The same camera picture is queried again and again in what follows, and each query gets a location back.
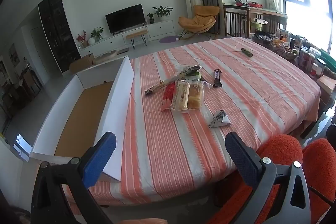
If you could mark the bread in clear bag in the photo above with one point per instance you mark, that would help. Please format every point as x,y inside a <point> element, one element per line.
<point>181,96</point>

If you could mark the wooden dining chair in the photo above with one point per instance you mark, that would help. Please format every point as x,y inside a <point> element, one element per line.
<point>262,12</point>

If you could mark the large green potted plant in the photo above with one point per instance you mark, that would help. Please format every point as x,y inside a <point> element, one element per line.
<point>162,11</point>

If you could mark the plant in white vase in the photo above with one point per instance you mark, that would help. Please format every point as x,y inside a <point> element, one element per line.
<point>96,33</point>

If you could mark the red flower plant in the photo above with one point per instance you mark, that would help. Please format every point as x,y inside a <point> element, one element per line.
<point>82,39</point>

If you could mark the orange flat box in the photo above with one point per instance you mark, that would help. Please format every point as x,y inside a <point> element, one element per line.
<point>326,86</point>

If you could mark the clear plastic snack packet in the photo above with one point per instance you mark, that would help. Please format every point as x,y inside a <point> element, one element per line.
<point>181,68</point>

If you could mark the red upholstered chair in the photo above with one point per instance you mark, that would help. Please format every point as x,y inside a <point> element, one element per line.
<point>320,161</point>
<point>281,150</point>

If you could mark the purple floor mat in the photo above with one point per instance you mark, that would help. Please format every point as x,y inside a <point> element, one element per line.
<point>168,39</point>

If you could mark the long beige snack packet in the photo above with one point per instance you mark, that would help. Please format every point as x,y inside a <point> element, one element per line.
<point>168,81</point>

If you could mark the green sausage snack stick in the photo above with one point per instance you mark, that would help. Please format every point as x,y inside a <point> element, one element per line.
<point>246,52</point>

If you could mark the wall picture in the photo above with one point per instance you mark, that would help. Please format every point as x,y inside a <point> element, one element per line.
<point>13,53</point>

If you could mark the small green potted plant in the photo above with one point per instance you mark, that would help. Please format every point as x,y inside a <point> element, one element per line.
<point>150,18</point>

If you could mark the black display cabinet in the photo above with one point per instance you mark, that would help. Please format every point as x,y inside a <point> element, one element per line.
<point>56,29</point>

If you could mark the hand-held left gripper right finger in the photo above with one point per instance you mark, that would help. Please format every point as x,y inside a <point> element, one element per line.
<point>241,158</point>

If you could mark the wicker basket of snacks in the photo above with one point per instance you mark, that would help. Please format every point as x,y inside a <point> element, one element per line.
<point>284,52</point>

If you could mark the brown cardboard box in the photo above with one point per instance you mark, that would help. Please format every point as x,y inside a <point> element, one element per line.
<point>81,64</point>

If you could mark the cluster of small bottles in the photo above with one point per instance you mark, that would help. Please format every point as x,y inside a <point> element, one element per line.
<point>291,39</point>

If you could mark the green white seat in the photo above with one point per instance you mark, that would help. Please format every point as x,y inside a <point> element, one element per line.
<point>258,23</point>

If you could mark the green plastic container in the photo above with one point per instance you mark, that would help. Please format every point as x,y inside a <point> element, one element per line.
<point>328,60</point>

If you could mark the wooden stool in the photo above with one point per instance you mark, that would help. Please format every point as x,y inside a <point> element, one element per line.
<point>136,33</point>

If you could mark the orange striped tablecloth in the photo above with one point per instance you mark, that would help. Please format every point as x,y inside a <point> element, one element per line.
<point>249,87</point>

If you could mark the green white snack packet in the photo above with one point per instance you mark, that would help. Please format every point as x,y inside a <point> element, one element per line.
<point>195,77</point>

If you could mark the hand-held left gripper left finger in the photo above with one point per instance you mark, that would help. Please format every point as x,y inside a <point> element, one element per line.
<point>98,158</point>

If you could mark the black television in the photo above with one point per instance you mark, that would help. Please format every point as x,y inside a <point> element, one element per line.
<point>124,18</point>

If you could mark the orange lounge chair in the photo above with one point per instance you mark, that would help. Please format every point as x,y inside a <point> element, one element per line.
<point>197,20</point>

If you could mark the dark chocolate bar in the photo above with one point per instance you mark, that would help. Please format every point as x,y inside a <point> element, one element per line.
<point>217,78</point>

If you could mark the glass bowl of dark packets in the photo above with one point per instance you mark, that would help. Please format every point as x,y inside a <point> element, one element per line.
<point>262,37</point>

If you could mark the white cardboard box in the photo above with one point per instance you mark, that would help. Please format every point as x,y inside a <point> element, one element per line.
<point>120,98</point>

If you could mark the white TV cabinet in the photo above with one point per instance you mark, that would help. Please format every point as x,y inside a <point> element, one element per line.
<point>160,28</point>

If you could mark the wooden slatted chair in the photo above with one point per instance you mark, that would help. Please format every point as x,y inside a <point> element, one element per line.
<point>236,12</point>

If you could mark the red snack packet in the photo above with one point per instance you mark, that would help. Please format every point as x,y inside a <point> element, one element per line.
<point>169,94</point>

